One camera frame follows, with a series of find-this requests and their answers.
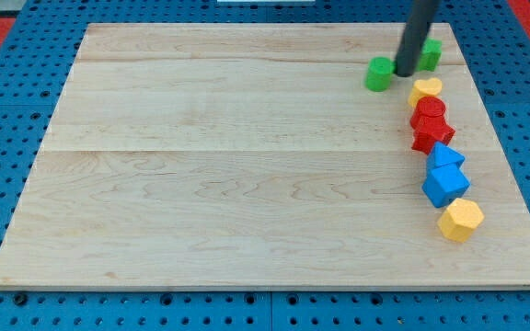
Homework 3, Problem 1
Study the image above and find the blue cube block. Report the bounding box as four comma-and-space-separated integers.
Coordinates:
421, 165, 470, 208

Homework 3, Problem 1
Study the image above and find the yellow heart block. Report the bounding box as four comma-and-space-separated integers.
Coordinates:
408, 77, 443, 108

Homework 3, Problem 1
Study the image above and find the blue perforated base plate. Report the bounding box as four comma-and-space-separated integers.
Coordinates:
0, 0, 530, 330

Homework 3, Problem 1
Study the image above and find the red star block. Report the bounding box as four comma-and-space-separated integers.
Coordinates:
411, 117, 455, 154

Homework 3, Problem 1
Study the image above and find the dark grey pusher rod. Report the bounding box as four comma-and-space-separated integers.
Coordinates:
395, 0, 441, 77

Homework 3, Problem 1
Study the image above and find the blue triangle block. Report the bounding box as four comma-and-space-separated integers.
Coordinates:
426, 142, 466, 171

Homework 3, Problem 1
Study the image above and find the light wooden board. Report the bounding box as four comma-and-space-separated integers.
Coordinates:
0, 23, 530, 291

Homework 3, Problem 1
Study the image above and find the green star block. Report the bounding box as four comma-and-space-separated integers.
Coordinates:
417, 39, 443, 72

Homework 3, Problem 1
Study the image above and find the red cylinder block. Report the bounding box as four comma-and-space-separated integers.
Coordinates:
409, 97, 446, 129

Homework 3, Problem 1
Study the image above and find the green cylinder block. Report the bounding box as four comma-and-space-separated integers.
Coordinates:
363, 57, 395, 92

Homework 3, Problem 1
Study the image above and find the yellow hexagon block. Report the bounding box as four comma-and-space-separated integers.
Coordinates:
437, 198, 485, 243

